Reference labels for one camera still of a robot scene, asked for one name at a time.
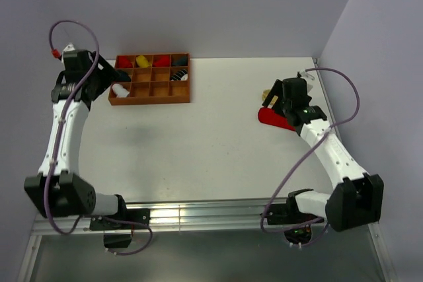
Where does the dark navy rolled sock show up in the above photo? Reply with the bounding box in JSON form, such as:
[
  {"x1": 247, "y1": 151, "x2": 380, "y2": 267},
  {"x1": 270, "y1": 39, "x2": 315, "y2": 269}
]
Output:
[{"x1": 116, "y1": 69, "x2": 132, "y2": 83}]

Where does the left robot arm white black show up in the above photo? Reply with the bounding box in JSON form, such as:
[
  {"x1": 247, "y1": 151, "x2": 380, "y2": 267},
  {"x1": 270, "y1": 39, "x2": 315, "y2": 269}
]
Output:
[{"x1": 24, "y1": 50, "x2": 129, "y2": 229}]

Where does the red rolled sock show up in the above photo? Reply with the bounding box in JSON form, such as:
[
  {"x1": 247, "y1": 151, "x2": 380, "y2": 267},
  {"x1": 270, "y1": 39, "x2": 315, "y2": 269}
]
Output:
[
  {"x1": 116, "y1": 56, "x2": 133, "y2": 68},
  {"x1": 153, "y1": 55, "x2": 171, "y2": 67}
]

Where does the wooden compartment tray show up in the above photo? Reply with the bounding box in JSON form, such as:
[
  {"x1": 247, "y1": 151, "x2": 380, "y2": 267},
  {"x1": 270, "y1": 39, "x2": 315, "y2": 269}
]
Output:
[{"x1": 108, "y1": 53, "x2": 191, "y2": 106}]

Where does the red rolled sock middle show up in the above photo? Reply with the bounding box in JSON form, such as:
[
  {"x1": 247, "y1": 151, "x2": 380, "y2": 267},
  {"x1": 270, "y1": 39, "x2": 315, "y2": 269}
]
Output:
[{"x1": 153, "y1": 55, "x2": 171, "y2": 67}]

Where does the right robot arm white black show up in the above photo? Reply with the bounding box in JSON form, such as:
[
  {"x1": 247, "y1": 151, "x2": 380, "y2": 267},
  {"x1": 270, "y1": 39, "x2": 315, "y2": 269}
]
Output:
[{"x1": 262, "y1": 77, "x2": 384, "y2": 232}]

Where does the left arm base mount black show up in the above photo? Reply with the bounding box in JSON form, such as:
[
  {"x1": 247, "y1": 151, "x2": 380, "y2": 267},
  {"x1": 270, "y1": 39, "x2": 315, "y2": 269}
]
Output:
[{"x1": 89, "y1": 208, "x2": 153, "y2": 255}]

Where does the beige flat sock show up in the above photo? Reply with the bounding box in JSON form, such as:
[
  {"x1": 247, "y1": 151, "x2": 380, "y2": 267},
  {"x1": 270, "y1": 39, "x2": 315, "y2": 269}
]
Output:
[{"x1": 261, "y1": 89, "x2": 270, "y2": 101}]

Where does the dark teal rolled sock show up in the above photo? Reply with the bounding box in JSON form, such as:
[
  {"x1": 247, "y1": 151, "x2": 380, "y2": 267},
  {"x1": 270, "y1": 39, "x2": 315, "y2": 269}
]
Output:
[{"x1": 171, "y1": 56, "x2": 188, "y2": 67}]

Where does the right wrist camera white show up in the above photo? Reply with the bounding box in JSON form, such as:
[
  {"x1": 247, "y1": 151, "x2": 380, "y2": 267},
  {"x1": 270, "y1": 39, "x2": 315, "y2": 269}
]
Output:
[{"x1": 297, "y1": 70, "x2": 315, "y2": 93}]

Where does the red rolled sock left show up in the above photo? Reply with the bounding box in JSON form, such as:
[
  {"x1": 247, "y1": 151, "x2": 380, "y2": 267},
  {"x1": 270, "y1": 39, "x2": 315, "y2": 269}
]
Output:
[{"x1": 116, "y1": 56, "x2": 133, "y2": 68}]

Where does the black white striped rolled sock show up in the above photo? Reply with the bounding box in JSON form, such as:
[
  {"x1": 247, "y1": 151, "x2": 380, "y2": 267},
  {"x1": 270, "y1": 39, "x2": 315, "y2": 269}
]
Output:
[{"x1": 170, "y1": 69, "x2": 188, "y2": 81}]

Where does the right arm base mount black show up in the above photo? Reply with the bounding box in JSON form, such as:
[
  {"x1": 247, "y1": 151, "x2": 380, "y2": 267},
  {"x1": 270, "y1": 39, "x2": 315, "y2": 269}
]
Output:
[{"x1": 260, "y1": 189, "x2": 323, "y2": 246}]

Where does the yellow rolled sock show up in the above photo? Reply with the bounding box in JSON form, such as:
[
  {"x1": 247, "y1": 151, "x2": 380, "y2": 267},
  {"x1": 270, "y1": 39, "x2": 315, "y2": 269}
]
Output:
[{"x1": 135, "y1": 55, "x2": 151, "y2": 68}]

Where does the red santa sock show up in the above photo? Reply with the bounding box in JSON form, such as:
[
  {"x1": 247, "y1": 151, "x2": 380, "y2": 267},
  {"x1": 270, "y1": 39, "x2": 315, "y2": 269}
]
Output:
[{"x1": 258, "y1": 107, "x2": 295, "y2": 131}]

